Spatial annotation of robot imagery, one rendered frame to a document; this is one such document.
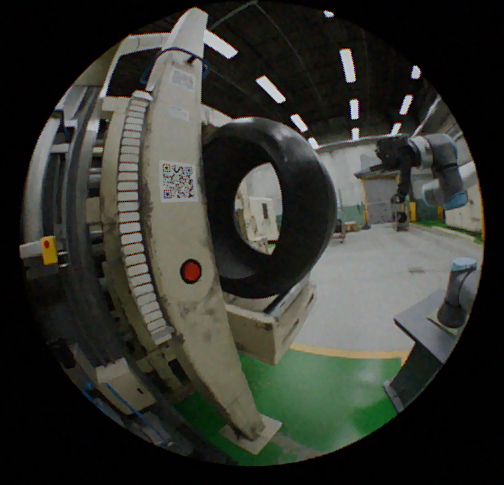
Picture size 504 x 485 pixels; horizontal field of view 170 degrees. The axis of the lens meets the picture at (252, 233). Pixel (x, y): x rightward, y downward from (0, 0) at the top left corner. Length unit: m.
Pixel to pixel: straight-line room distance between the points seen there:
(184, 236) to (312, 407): 1.18
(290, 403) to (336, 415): 0.31
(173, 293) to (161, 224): 0.11
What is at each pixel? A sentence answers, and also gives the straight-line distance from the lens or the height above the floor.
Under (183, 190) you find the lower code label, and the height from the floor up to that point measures 1.20.
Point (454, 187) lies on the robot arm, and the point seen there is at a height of 1.16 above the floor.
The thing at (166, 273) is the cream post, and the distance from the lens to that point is 0.26.
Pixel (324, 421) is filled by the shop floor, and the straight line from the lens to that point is 1.19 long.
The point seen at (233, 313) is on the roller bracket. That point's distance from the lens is 0.35.
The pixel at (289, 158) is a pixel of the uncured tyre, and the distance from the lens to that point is 0.33.
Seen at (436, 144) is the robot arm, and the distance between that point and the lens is 0.55.
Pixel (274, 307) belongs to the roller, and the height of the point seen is 0.92.
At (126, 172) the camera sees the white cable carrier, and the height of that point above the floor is 1.24.
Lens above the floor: 1.13
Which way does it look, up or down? 4 degrees down
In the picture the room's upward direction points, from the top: 8 degrees counter-clockwise
